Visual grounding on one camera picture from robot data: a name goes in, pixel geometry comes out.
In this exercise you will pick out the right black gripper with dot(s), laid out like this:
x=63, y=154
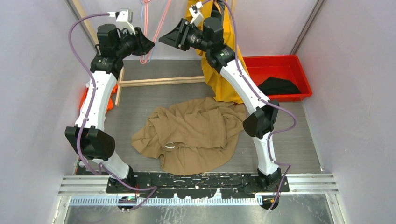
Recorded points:
x=177, y=37

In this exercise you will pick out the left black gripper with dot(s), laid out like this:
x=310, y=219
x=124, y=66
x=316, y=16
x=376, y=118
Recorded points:
x=144, y=45

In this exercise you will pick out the pink wire hanger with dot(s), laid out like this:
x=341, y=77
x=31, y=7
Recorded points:
x=147, y=58

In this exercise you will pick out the yellow pleated skirt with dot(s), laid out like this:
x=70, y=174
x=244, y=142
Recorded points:
x=223, y=90

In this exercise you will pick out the tan brown garment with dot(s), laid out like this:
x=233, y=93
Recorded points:
x=191, y=137

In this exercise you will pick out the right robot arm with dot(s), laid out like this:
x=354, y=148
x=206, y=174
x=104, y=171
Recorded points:
x=262, y=111

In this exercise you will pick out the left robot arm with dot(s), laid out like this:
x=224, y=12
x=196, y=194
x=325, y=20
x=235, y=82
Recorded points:
x=87, y=136

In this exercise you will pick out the wooden clothes rack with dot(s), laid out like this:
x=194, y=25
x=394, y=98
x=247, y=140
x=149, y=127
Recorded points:
x=143, y=82

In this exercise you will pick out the orange cloth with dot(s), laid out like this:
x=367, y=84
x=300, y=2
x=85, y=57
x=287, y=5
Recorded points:
x=110, y=104

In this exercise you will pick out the black garment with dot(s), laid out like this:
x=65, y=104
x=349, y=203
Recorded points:
x=278, y=86

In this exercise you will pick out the red plastic bin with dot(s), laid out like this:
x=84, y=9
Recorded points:
x=287, y=67

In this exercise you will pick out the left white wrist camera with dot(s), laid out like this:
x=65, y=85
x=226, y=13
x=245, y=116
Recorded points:
x=123, y=20

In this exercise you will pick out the blue wire hanger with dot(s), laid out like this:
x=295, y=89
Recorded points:
x=145, y=15

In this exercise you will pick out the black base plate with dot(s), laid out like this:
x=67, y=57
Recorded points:
x=229, y=185

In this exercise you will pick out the aluminium rail frame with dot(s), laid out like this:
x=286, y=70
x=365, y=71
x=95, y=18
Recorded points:
x=212, y=198

